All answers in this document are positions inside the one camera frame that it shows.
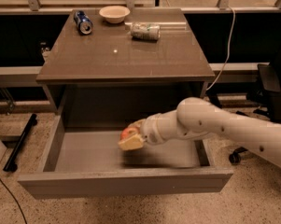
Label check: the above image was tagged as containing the black bar on floor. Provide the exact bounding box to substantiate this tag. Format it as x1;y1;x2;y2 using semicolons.
3;114;37;172

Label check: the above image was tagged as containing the grey open top drawer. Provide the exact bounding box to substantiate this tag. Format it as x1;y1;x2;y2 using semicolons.
18;115;233;199

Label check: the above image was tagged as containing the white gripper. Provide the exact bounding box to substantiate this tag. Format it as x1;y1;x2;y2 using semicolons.
119;114;162;151

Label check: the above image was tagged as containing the grey cabinet counter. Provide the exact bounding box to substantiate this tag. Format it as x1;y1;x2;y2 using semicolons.
35;7;216;116

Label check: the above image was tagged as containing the white bowl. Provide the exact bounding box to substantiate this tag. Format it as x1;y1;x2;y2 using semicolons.
99;6;130;24

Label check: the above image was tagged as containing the white hanging cable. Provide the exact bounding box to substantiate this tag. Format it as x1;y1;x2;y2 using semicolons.
205;7;236;91

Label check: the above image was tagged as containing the green white soda can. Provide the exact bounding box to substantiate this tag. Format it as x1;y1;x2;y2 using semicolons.
131;22;161;41

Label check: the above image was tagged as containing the black office chair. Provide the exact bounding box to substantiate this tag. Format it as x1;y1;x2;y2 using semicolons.
228;37;281;196

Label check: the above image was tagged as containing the blue soda can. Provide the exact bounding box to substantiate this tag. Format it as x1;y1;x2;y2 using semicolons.
74;10;92;35

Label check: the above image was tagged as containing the red apple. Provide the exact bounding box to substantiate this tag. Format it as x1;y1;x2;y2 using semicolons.
120;127;139;140

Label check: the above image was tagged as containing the black floor cable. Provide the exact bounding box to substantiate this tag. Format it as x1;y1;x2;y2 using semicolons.
0;167;28;224

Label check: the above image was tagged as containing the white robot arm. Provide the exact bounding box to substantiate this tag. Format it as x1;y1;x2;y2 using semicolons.
119;97;281;168

